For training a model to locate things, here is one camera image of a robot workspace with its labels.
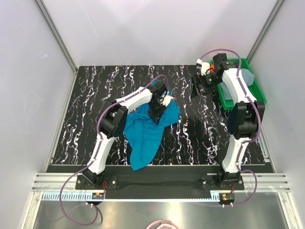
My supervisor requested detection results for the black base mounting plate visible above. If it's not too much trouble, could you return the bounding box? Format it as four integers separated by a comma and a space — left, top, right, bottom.
75, 174, 244, 191

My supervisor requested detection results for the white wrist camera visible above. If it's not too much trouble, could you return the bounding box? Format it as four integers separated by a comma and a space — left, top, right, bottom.
196, 59, 211, 75
160, 95, 174, 107

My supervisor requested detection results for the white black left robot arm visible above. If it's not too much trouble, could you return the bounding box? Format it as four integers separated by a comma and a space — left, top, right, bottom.
82, 82, 173, 189

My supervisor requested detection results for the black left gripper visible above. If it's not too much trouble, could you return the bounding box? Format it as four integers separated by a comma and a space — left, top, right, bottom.
148, 101, 168, 126

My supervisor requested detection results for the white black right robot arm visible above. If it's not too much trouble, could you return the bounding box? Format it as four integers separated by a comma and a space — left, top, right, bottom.
191, 53, 265, 191

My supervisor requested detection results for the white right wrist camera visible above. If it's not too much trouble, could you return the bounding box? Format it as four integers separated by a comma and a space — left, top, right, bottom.
196, 59, 211, 75

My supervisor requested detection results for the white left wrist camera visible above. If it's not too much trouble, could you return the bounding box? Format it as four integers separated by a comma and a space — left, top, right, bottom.
160, 95, 174, 107

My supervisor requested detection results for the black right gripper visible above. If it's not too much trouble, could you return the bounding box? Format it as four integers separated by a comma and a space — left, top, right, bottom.
190, 73, 222, 99

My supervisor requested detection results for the aluminium frame rail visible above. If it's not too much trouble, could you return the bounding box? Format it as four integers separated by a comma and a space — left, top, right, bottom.
32, 173, 290, 192

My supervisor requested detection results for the blue t shirt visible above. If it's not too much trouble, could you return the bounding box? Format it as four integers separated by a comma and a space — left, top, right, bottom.
124, 101, 180, 171

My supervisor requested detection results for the pink cable loop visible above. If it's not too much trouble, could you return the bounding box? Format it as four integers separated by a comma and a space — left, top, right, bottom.
145, 219, 179, 229

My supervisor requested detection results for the grey t shirt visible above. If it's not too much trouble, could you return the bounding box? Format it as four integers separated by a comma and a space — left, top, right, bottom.
220, 69, 255, 101

